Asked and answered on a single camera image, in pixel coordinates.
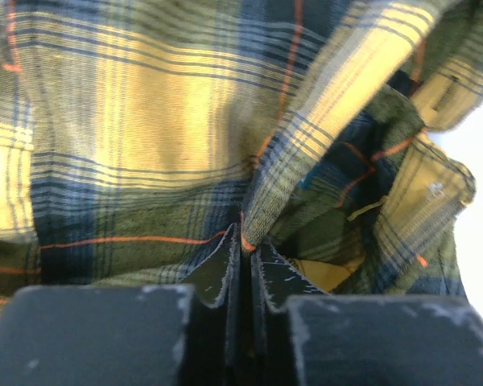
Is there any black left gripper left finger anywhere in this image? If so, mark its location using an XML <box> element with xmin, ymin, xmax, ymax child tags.
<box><xmin>0</xmin><ymin>225</ymin><xmax>240</xmax><ymax>385</ymax></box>

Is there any yellow plaid shirt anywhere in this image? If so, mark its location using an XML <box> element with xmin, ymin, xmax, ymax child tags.
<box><xmin>0</xmin><ymin>1</ymin><xmax>483</xmax><ymax>312</ymax></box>

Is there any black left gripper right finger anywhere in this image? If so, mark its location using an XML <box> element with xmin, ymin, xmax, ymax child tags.
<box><xmin>250</xmin><ymin>243</ymin><xmax>483</xmax><ymax>385</ymax></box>

